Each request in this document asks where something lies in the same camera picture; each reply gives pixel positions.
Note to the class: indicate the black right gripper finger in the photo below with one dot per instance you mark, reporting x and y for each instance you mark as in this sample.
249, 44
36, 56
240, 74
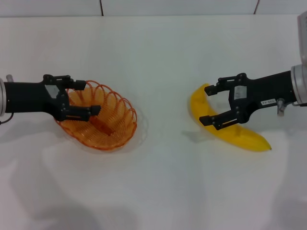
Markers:
221, 87
217, 119

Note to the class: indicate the silver connector plug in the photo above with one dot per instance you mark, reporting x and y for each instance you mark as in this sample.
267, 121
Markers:
280, 107

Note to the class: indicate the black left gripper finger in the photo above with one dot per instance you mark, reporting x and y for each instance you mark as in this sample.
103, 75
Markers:
80, 112
62, 80

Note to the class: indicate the yellow banana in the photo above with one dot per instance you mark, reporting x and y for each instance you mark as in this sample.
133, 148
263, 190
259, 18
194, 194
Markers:
242, 137

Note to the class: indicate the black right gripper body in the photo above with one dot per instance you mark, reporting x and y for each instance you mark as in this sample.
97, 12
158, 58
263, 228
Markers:
263, 88

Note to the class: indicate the left robot arm silver white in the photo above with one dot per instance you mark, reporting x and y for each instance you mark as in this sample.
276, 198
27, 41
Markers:
2, 98

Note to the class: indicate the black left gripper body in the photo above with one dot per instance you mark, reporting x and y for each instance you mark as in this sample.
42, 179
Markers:
28, 97

